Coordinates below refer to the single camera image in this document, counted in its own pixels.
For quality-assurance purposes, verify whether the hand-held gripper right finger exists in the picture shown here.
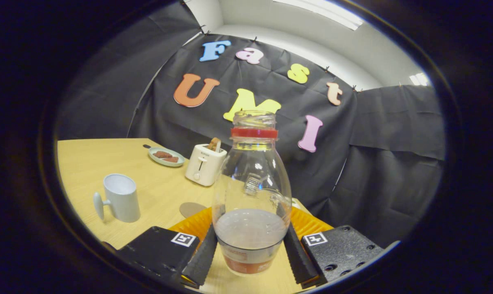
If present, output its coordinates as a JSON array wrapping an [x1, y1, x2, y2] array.
[[282, 206, 400, 288]]

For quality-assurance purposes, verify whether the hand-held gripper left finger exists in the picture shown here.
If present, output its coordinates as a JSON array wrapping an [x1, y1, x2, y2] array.
[[104, 207, 218, 290]]

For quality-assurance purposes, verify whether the round brown coaster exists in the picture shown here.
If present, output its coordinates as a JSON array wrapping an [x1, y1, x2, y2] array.
[[179, 202, 208, 219]]

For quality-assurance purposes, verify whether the clear juice bottle red label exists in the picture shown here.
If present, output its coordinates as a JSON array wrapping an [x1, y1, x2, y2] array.
[[211, 110, 293, 277]]

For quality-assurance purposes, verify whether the pale grey cup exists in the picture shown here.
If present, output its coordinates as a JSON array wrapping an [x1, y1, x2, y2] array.
[[93, 174, 141, 223]]

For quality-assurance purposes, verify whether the white toaster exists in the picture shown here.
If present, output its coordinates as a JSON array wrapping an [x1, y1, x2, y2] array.
[[184, 143, 228, 187]]

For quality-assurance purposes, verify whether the black backdrop cloth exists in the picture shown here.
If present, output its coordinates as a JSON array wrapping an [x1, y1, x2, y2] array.
[[57, 0, 447, 247]]

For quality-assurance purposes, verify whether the pale green plate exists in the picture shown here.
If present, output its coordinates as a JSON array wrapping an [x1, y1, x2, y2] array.
[[148, 147, 185, 168]]

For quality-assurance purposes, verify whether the wooden table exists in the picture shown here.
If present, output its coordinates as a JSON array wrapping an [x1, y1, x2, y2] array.
[[57, 138, 312, 294]]

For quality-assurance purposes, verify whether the long ceiling light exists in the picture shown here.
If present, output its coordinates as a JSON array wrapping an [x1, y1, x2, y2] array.
[[273, 0, 365, 31]]

